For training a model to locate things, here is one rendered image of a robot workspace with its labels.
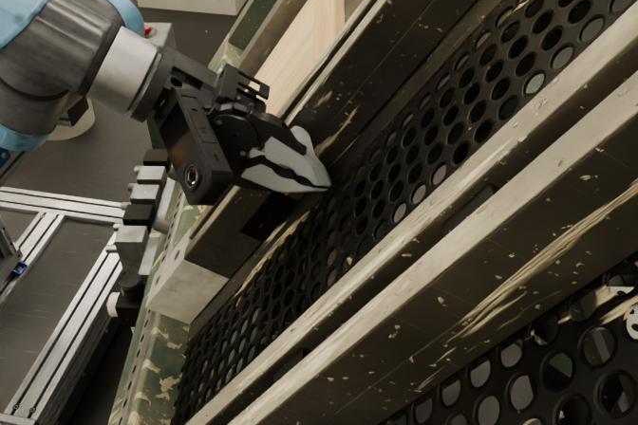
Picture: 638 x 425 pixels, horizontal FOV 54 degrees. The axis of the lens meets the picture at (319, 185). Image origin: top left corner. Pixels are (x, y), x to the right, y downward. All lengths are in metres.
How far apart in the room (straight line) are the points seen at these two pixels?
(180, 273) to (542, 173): 0.64
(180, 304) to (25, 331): 1.06
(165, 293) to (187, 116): 0.38
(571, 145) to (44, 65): 0.45
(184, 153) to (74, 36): 0.14
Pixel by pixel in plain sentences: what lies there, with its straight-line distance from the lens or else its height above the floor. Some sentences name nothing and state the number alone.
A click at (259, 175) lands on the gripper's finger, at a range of 0.65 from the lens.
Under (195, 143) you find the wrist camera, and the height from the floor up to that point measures 1.31.
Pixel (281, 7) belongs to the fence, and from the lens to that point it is 1.24.
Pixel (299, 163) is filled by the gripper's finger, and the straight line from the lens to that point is 0.63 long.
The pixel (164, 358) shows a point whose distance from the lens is 0.92.
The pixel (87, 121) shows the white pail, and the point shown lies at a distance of 2.95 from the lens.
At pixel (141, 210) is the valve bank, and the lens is 1.33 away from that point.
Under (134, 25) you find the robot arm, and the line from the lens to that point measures 0.78.
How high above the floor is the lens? 1.65
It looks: 41 degrees down
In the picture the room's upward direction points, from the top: straight up
